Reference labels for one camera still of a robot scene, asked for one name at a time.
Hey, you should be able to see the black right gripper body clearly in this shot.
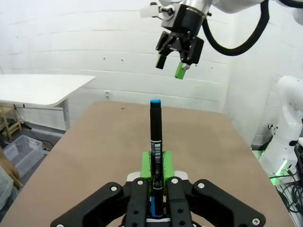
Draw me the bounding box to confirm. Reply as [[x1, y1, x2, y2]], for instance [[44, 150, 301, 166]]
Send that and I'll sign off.
[[163, 4, 206, 53]]

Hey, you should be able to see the finger of the green-tipped right gripper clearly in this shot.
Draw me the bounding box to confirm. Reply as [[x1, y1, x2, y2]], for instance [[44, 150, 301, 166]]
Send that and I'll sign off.
[[174, 44, 191, 80], [155, 31, 178, 70]]

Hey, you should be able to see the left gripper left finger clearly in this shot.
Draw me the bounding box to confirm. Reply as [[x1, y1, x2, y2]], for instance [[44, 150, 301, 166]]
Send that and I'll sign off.
[[50, 151, 152, 227]]

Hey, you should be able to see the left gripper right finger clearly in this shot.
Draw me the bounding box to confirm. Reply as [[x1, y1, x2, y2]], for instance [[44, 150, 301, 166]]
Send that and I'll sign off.
[[162, 151, 266, 227]]

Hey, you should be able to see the black pen with blue cap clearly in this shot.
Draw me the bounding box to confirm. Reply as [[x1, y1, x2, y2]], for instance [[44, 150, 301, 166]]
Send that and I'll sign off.
[[149, 97, 166, 218]]

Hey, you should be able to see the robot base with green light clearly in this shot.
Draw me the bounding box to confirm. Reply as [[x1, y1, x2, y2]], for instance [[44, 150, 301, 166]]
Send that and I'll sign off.
[[269, 159, 299, 186]]

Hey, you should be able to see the person's hand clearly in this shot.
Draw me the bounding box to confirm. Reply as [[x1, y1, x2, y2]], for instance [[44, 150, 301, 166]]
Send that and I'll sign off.
[[0, 148, 24, 189]]

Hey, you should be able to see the grey plastic storage box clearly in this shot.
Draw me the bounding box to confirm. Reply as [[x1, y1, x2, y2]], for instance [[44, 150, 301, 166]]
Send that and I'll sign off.
[[2, 134, 45, 178]]

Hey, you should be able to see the person's grey clothing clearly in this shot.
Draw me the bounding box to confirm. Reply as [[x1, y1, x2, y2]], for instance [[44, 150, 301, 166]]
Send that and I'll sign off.
[[0, 165, 20, 211]]

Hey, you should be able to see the white side table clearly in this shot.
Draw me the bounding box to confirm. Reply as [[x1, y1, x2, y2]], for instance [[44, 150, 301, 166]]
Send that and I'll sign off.
[[0, 74, 96, 131]]

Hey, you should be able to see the wooden stool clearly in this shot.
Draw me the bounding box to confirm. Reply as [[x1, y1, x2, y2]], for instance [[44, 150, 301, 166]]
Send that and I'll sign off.
[[0, 105, 24, 143]]

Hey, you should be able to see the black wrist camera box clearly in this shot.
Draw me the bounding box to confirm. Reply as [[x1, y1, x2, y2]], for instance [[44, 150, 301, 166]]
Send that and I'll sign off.
[[187, 37, 205, 66]]

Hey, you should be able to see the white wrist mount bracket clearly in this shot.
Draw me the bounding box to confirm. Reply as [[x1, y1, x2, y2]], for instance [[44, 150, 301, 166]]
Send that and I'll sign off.
[[139, 1, 181, 31]]

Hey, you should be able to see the black corrugated cable hose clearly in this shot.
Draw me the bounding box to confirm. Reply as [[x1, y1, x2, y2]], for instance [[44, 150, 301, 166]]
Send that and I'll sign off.
[[200, 0, 271, 57]]

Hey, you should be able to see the black floor cable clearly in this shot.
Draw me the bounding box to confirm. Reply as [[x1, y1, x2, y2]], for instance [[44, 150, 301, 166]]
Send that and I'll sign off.
[[22, 122, 61, 152]]

